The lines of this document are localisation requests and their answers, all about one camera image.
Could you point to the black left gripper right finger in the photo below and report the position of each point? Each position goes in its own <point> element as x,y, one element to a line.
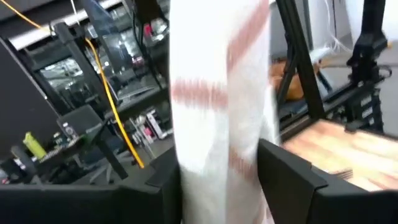
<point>311,202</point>

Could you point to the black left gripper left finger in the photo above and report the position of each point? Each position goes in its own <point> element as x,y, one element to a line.
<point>93,205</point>

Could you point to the white orange-checked towel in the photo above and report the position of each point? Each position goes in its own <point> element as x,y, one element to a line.
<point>202,124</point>

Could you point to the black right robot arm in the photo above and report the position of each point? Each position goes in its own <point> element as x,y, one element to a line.
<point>370,46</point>

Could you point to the grey electronics box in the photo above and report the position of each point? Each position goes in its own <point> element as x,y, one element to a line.
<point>81,123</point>

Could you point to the yellow-green small object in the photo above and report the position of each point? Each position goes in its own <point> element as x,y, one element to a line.
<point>34,144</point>

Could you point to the black monitor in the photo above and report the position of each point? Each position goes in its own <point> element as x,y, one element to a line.
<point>21,102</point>

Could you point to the cluttered storage shelf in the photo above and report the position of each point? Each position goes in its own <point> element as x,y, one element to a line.
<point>130,71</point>

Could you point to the black stand pole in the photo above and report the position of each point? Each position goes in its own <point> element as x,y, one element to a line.
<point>81,65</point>

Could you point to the black frame post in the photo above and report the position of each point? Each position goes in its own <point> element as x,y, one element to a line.
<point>298,46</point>

